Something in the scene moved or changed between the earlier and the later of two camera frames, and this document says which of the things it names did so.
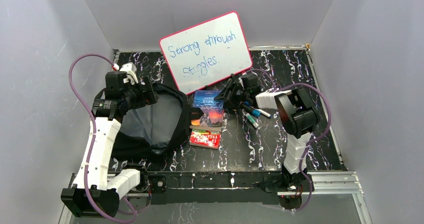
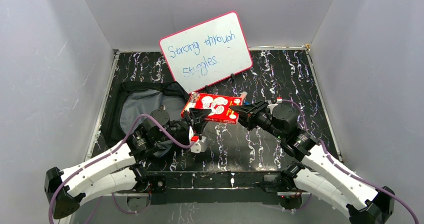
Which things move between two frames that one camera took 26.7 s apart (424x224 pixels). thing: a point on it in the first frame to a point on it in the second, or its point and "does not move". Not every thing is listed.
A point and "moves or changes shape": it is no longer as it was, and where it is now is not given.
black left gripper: (147, 91) to (190, 125)
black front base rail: (189, 187) does not move
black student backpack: (156, 128) moves or changes shape
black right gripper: (232, 86) to (251, 111)
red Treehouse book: (205, 138) to (218, 104)
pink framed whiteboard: (205, 53) does not move
